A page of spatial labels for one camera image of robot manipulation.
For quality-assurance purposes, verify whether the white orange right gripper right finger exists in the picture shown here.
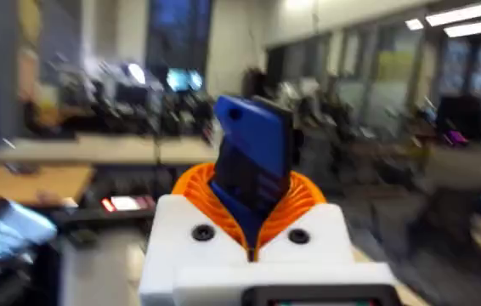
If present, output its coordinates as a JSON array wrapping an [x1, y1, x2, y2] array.
[[256, 170, 357, 265]]

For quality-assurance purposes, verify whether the white orange right gripper left finger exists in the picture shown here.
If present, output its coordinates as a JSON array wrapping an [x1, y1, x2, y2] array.
[[138, 162, 251, 306]]

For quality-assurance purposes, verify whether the long pale wooden table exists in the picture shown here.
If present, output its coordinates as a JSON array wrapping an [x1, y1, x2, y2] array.
[[0, 133, 220, 166]]

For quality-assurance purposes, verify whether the long ceiling light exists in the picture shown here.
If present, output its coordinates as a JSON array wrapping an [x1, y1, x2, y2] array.
[[425, 0, 481, 27], [444, 16, 481, 38]]

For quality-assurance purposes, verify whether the glowing blue screen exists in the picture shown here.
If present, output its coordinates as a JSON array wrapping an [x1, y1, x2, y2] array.
[[165, 67, 205, 93]]

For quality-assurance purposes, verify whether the blue electric screwdriver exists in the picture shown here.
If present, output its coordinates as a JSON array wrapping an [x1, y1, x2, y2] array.
[[209, 94, 295, 252]]

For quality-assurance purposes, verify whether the open laptop with blue screen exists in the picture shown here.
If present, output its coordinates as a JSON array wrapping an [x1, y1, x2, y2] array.
[[0, 198, 59, 265]]

